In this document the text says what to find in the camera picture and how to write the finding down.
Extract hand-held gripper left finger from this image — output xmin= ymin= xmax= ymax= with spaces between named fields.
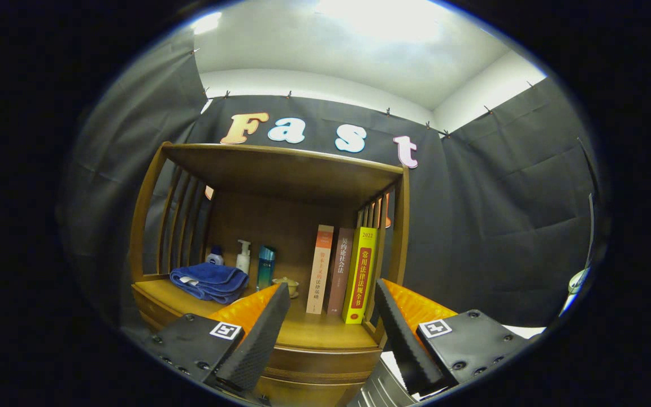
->
xmin=144 ymin=282 xmax=291 ymax=396

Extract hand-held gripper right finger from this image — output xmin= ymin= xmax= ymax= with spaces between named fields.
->
xmin=374 ymin=278 xmax=530 ymax=396

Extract wooden drawer with black knob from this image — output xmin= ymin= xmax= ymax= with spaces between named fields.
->
xmin=132 ymin=285 xmax=384 ymax=391

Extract wooden countertop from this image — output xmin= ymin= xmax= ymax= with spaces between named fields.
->
xmin=132 ymin=277 xmax=380 ymax=351

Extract wooden cabinet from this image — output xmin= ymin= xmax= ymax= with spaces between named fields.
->
xmin=128 ymin=141 xmax=411 ymax=407

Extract grey ridged panel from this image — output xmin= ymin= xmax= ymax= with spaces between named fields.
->
xmin=348 ymin=357 xmax=419 ymax=407

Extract beige lidded teacup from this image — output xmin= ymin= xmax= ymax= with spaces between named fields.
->
xmin=272 ymin=276 xmax=300 ymax=298

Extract blue glass bottle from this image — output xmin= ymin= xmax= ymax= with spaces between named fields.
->
xmin=256 ymin=245 xmax=276 ymax=291

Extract blue folded towel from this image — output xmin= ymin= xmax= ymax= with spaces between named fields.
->
xmin=169 ymin=262 xmax=250 ymax=305

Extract yellow book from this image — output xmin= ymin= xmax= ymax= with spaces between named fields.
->
xmin=342 ymin=227 xmax=378 ymax=324

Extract orange and white book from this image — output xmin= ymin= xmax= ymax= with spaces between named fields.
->
xmin=306 ymin=224 xmax=335 ymax=315

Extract brown book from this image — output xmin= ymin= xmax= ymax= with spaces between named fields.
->
xmin=326 ymin=227 xmax=355 ymax=317

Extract white table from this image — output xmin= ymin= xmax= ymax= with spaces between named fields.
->
xmin=498 ymin=324 xmax=548 ymax=341

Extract ceiling light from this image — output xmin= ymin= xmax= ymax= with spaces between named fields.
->
xmin=193 ymin=12 xmax=223 ymax=34

